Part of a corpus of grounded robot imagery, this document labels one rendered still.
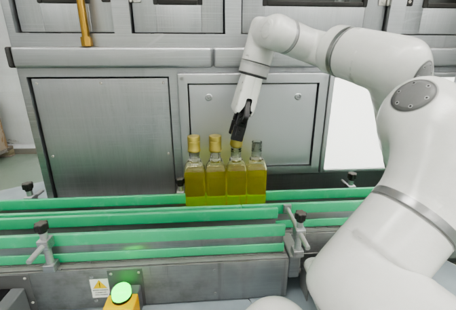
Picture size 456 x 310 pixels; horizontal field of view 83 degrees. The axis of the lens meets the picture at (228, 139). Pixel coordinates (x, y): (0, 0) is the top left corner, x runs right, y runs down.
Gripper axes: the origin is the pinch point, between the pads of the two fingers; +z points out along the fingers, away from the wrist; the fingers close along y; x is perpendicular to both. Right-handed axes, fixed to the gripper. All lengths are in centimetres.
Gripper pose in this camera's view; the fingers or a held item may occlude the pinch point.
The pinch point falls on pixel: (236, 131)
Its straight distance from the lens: 70.0
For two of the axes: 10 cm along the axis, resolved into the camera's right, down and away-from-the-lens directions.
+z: -2.5, 9.3, 2.7
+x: 9.6, 2.2, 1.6
